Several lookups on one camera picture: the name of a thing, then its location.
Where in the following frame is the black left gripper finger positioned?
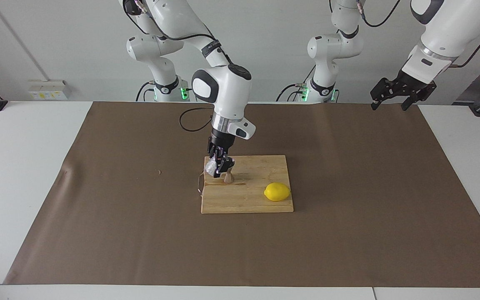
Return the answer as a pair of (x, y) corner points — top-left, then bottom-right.
(370, 77), (397, 110)
(402, 82), (437, 111)

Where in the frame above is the wooden cutting board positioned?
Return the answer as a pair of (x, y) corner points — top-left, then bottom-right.
(197, 155), (294, 214)

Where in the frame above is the yellow lemon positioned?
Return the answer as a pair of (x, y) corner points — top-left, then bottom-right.
(264, 182), (291, 202)

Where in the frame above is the brown paper table mat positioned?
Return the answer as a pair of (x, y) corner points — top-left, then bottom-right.
(3, 101), (480, 288)

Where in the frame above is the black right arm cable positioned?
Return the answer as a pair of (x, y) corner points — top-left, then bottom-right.
(122, 0), (224, 133)

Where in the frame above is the thin black base cable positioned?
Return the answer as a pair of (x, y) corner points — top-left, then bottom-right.
(277, 67), (316, 103)
(136, 81), (157, 102)

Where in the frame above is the white wall socket box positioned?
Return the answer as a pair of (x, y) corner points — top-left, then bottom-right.
(29, 80), (73, 100)

